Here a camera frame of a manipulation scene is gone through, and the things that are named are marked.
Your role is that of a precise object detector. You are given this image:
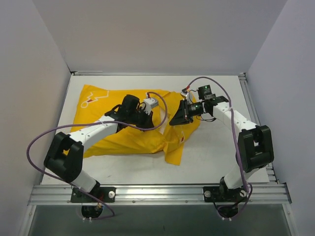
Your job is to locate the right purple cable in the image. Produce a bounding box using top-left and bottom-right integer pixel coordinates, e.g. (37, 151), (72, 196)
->
(186, 77), (253, 220)

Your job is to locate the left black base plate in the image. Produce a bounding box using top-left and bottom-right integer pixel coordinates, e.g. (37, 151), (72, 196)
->
(70, 186), (116, 203)

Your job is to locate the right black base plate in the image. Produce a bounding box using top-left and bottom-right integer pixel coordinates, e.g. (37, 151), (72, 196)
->
(203, 186), (247, 203)

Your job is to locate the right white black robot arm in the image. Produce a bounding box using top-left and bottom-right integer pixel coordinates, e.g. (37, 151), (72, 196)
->
(169, 85), (274, 201)

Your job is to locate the yellow pillowcase with print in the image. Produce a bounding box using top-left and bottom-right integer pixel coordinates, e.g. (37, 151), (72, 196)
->
(73, 85), (200, 165)

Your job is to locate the aluminium front rail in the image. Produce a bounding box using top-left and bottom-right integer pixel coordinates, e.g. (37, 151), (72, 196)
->
(28, 183), (291, 207)

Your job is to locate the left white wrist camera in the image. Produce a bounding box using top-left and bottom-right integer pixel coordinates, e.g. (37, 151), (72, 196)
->
(143, 97), (158, 109)

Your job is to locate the purple cable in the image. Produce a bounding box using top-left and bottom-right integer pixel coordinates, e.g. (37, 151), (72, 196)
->
(186, 77), (253, 220)
(26, 91), (168, 220)

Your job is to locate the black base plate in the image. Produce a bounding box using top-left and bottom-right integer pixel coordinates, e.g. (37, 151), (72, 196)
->
(70, 186), (116, 203)
(203, 186), (247, 203)

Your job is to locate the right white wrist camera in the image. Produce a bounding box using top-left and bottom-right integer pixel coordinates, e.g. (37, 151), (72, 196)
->
(180, 88), (193, 103)

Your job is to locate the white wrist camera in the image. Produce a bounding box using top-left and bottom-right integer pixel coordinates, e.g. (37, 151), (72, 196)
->
(143, 97), (158, 109)
(180, 88), (193, 103)

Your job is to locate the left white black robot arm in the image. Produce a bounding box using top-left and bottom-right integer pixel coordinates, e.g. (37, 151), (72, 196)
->
(44, 94), (158, 202)

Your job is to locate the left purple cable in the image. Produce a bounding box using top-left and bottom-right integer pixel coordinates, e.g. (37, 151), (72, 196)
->
(26, 91), (168, 220)

